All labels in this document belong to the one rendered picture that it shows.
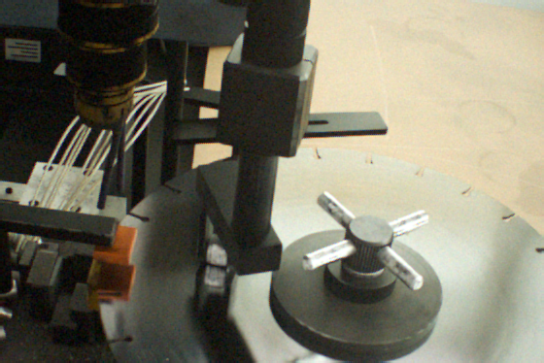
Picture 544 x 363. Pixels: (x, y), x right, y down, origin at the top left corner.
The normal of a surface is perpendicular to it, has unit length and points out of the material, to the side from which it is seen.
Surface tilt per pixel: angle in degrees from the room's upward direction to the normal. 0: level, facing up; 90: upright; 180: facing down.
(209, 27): 90
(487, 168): 0
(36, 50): 90
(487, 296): 0
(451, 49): 0
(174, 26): 90
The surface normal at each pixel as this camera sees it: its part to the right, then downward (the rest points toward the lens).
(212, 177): 0.11, -0.80
